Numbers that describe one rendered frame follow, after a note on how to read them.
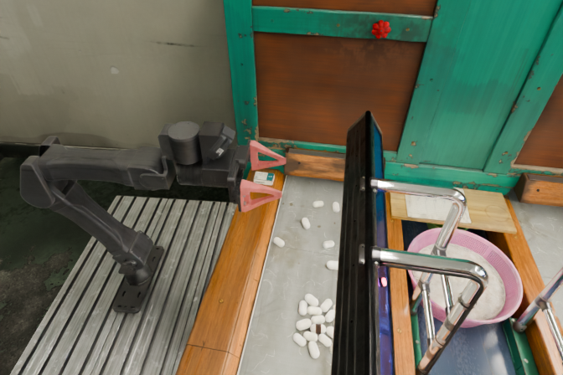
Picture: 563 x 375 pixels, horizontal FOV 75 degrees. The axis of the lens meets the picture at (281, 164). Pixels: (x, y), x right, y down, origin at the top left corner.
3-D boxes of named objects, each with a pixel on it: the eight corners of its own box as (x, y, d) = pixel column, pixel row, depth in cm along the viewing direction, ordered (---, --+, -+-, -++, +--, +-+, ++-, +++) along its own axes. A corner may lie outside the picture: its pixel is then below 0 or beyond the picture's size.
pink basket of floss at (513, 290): (461, 364, 82) (476, 346, 76) (378, 276, 100) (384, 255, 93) (529, 305, 93) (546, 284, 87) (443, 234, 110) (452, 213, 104)
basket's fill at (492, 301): (411, 322, 89) (417, 310, 85) (404, 247, 106) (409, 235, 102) (509, 338, 86) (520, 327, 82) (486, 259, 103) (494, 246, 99)
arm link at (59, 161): (173, 143, 74) (28, 134, 76) (157, 172, 67) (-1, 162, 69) (183, 187, 82) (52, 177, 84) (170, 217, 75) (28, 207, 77)
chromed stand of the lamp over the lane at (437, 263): (331, 382, 80) (359, 262, 51) (337, 298, 95) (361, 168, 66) (421, 398, 77) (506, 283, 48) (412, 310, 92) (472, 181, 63)
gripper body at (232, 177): (245, 145, 73) (209, 142, 74) (237, 179, 66) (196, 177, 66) (247, 169, 78) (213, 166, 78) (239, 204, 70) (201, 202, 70)
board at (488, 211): (390, 218, 103) (391, 215, 103) (388, 182, 115) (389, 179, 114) (515, 234, 99) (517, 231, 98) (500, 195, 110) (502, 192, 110)
